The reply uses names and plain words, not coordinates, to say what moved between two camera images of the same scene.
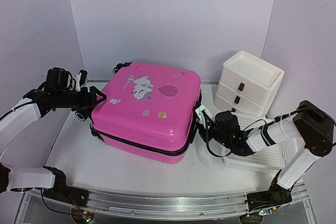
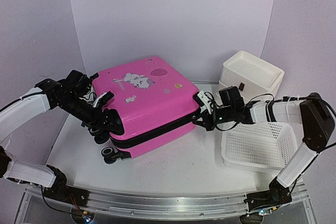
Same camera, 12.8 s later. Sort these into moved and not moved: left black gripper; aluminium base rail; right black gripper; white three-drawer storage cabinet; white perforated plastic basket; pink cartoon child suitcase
Moved: right black gripper; pink cartoon child suitcase; left black gripper
Not moved: white perforated plastic basket; white three-drawer storage cabinet; aluminium base rail
